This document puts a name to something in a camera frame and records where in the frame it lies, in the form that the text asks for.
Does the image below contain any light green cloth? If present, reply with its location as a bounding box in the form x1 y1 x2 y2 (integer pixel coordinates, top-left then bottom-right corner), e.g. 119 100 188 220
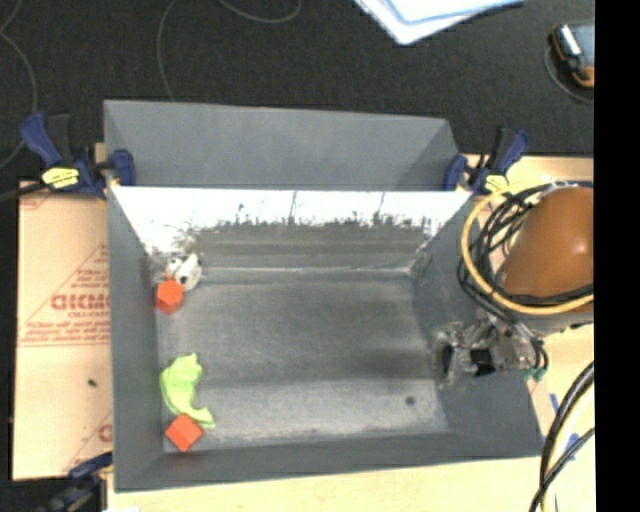
159 352 217 430

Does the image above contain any grey metal bin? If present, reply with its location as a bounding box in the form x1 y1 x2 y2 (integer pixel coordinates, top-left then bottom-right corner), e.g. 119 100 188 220
102 99 547 492

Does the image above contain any orange cube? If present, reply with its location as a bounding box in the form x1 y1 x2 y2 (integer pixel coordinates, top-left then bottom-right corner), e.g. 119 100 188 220
164 413 205 453
155 279 185 314

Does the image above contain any brown cardboard board, red print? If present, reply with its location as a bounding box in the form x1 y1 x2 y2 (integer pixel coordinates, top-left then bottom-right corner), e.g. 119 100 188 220
11 183 115 482

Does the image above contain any white and black toy animal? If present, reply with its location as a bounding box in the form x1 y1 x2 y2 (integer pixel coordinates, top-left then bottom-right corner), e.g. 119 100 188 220
164 252 203 291

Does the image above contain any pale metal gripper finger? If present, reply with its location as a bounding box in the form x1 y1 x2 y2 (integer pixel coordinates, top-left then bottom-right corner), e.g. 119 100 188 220
432 322 482 352
437 355 476 390

